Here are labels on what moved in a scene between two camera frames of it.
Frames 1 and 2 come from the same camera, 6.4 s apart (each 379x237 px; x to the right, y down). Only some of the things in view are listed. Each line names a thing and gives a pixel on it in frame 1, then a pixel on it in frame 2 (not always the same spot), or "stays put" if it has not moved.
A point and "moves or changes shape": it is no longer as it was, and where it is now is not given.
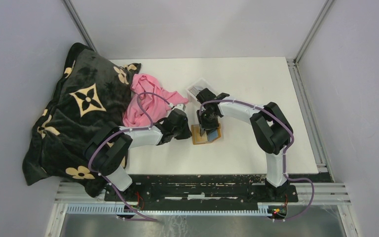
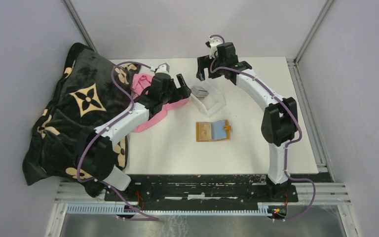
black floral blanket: x=94 y=91 stays put
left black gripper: x=187 y=134 to x=180 y=93
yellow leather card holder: x=198 y=138 moves or changes shape
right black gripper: x=204 y=125 to x=205 y=61
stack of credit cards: x=194 y=91 stays put
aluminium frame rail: x=324 y=193 stays put
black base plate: x=207 y=187 stays put
